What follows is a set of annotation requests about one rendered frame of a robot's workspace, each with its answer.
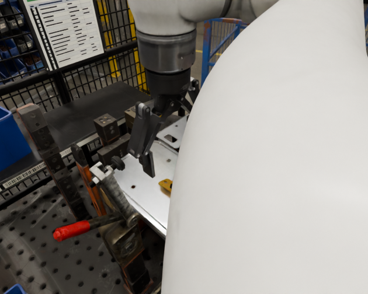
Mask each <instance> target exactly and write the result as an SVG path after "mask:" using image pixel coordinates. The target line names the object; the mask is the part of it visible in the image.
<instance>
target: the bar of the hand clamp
mask: <svg viewBox="0 0 368 294"><path fill-rule="evenodd" d="M111 159H112V160H111V162H112V165H111V166H109V165H107V166H106V167H104V166H103V164H102V163H101V162H98V163H97V164H96V165H94V166H92V167H91V168H90V169H89V171H90V172H91V173H92V175H93V177H92V178H91V180H92V181H91V182H90V183H89V184H88V186H90V188H94V186H98V187H99V186H100V187H101V189H102V190H103V192H104V193H105V194H106V196H107V197H108V199H109V201H110V202H111V203H112V205H113V206H114V208H115V210H116V211H119V212H120V213H121V214H122V215H123V217H124V218H125V220H126V221H127V220H128V218H129V217H130V216H131V215H132V214H134V211H133V209H132V207H131V205H130V203H129V202H128V200H127V198H126V196H125V194H124V192H123V191H122V189H121V187H120V186H119V184H118V182H117V180H116V178H115V176H114V174H115V172H114V170H116V169H117V170H121V171H123V170H124V169H125V166H126V165H125V164H124V162H123V161H122V160H121V159H120V158H119V157H118V156H113V157H112V158H111Z"/></svg>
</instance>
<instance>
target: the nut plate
mask: <svg viewBox="0 0 368 294"><path fill-rule="evenodd" d="M164 182H167V183H164ZM172 183H173V181H172V180H170V179H168V178H166V179H165V180H162V181H160V182H158V184H159V185H160V186H162V187H163V188H164V189H166V190H168V191H169V192H170V193H171V191H172Z"/></svg>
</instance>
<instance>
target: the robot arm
mask: <svg viewBox="0 0 368 294"><path fill-rule="evenodd" d="M127 1H128V4H129V7H130V10H131V12H132V14H133V18H134V21H135V25H136V36H137V41H138V50H139V56H140V62H141V64H142V66H143V67H145V72H146V78H147V86H148V88H149V90H150V99H149V101H147V102H145V103H142V102H140V101H138V102H137V103H136V116H135V119H134V124H133V128H132V131H131V135H130V140H129V144H128V148H127V152H128V153H129V154H131V155H132V156H133V157H135V158H136V159H138V161H139V163H140V164H141V165H142V166H143V172H145V173H146V174H147V175H149V176H150V177H151V178H154V177H155V169H154V160H153V154H152V151H150V148H151V146H152V144H153V142H154V139H155V137H156V136H157V133H158V131H159V129H160V127H161V125H162V123H164V122H165V121H166V119H167V117H168V116H170V115H171V114H172V113H173V112H176V111H178V110H179V108H180V107H181V108H183V109H184V110H185V111H187V112H188V113H189V114H190V115H187V124H186V128H185V131H184V135H183V138H182V142H181V145H180V149H179V154H178V159H177V163H176V167H175V172H174V177H173V183H172V191H171V197H170V202H169V213H168V223H167V229H166V240H165V250H164V263H163V271H162V286H161V294H368V57H367V53H366V40H365V28H364V7H363V0H127ZM215 18H235V19H241V20H242V21H243V22H244V23H250V25H249V26H248V27H246V28H245V29H244V30H243V31H242V32H241V33H240V34H239V35H238V36H237V38H236V39H235V40H234V41H233V42H232V43H231V44H230V45H229V47H228V48H227V49H226V50H225V51H224V52H223V54H222V55H221V56H220V58H219V59H218V61H217V62H216V64H215V66H214V67H213V69H212V70H211V71H210V73H209V75H208V76H207V78H206V80H205V81H204V84H203V86H202V88H201V90H199V80H198V79H195V78H193V77H191V76H190V74H191V66H192V65H193V64H194V62H195V59H196V36H197V29H196V26H197V23H198V22H202V21H205V20H209V19H215ZM187 92H188V94H189V96H190V98H191V100H192V103H193V106H192V105H191V104H190V102H189V101H188V100H187V99H186V98H185V96H186V94H187ZM156 111H157V112H158V113H160V114H162V116H161V117H159V116H157V115H156V114H155V113H156Z"/></svg>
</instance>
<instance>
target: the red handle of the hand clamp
mask: <svg viewBox="0 0 368 294"><path fill-rule="evenodd" d="M123 219H124V217H123V215H122V214H121V213H120V212H119V211H117V212H113V213H109V214H107V215H103V216H99V217H97V218H93V219H90V220H82V221H80V222H76V223H72V224H70V225H66V226H62V227H58V228H56V230H55V232H54V234H53V236H54V239H55V240H57V241H58V242H61V241H63V240H67V239H70V238H72V237H75V236H78V235H81V234H84V233H87V232H89V231H90V230H93V229H96V228H99V227H102V226H104V225H108V224H110V223H113V222H117V221H120V220H123Z"/></svg>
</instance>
